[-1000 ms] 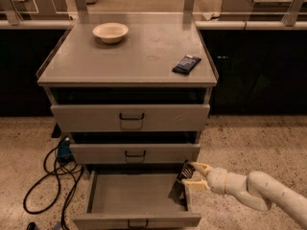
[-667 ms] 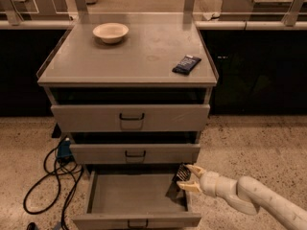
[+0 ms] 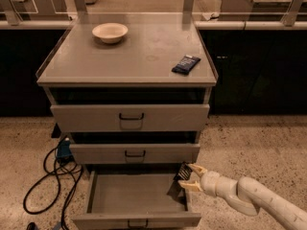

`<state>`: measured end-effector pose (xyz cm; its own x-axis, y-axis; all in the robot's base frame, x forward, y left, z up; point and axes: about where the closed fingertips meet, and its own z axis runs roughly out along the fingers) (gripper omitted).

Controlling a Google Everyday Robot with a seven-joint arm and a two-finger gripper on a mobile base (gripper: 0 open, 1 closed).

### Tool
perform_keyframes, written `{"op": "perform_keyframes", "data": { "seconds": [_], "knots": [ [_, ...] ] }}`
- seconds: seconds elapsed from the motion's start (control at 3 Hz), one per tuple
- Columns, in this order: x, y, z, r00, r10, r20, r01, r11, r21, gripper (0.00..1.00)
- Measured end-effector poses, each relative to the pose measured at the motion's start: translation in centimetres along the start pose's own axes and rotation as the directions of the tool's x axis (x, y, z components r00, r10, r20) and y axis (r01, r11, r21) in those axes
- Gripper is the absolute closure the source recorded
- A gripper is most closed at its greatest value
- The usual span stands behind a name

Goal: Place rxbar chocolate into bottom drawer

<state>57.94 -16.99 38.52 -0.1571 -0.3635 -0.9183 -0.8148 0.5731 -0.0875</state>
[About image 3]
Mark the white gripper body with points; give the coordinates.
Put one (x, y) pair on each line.
(208, 179)

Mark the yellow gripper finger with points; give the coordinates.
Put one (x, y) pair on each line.
(191, 186)
(198, 170)

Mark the black chocolate rxbar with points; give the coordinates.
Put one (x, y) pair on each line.
(184, 172)

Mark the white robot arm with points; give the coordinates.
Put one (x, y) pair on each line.
(245, 195)

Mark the grey top drawer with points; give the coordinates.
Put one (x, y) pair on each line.
(130, 117)

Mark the grey drawer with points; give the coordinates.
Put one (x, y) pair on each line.
(136, 202)
(130, 117)
(134, 153)

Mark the grey bottom drawer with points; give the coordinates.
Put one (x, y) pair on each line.
(136, 202)

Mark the grey middle drawer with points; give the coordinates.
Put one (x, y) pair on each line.
(134, 153)

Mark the grey drawer cabinet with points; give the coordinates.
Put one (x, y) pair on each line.
(136, 70)

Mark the blue rxbar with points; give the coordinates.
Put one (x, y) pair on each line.
(186, 65)

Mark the blue power box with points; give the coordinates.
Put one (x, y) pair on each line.
(63, 149)

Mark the white ceramic bowl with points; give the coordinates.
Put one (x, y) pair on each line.
(110, 33)

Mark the grey background table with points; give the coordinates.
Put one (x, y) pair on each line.
(253, 10)

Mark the white horizontal rail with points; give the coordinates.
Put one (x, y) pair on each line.
(200, 25)

